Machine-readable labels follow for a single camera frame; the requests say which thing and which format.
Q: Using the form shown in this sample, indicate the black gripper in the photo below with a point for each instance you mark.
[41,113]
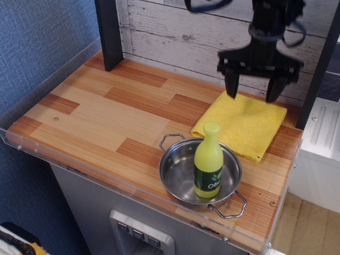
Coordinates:
[259,59]

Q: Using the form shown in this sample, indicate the yellow towel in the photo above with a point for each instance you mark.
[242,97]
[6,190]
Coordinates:
[247,125]

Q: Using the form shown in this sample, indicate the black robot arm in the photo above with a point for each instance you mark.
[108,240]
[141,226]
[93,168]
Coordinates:
[270,19]

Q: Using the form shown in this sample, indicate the green olive oil bottle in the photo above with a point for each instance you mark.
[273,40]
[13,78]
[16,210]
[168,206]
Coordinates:
[208,163]

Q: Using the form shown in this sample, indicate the white toy sink unit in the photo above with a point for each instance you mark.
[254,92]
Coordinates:
[315,174]

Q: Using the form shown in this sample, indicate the grey toy fridge cabinet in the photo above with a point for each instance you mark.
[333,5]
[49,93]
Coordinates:
[112,223]

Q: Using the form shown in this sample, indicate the clear acrylic table guard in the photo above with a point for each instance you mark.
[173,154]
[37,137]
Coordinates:
[105,127]

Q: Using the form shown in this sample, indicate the yellow object bottom left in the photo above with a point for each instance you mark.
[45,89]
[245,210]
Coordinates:
[35,249]

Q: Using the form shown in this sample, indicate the black right frame post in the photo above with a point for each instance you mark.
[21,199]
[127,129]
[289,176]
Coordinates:
[319,73]

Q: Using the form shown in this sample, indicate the steel pot with handles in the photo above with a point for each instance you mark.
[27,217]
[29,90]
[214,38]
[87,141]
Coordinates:
[176,172]

